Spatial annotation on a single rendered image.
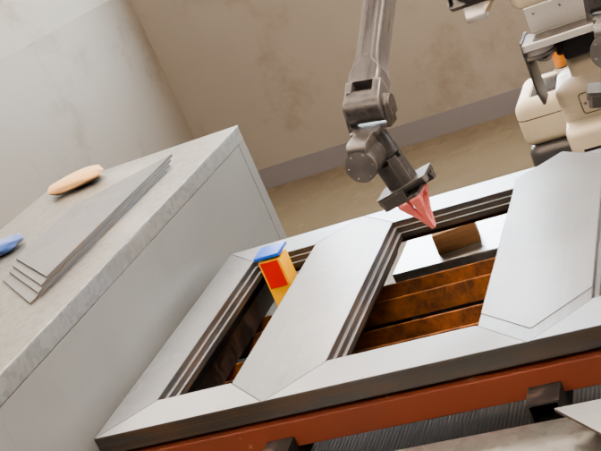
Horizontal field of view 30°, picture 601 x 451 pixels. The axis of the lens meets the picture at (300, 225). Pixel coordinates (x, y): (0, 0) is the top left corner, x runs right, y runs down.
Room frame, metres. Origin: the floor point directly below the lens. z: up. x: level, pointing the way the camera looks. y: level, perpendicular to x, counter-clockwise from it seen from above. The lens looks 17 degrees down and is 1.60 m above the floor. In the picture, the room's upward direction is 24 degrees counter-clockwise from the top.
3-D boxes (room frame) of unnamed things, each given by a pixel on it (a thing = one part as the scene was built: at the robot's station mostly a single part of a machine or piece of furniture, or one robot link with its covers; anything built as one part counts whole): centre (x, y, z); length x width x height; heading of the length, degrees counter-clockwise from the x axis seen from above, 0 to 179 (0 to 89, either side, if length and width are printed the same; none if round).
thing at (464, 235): (2.39, -0.31, 0.70); 0.10 x 0.06 x 0.05; 77
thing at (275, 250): (2.27, 0.08, 0.88); 0.06 x 0.06 x 0.02; 66
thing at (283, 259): (2.27, 0.08, 0.78); 0.05 x 0.05 x 0.19; 66
